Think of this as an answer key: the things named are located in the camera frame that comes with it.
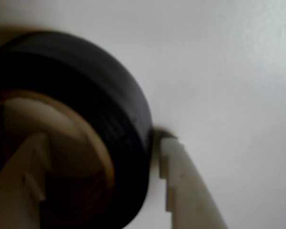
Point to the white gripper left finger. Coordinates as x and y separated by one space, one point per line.
12 202

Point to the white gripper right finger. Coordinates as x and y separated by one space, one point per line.
188 190

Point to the black tape roll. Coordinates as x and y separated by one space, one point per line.
105 100

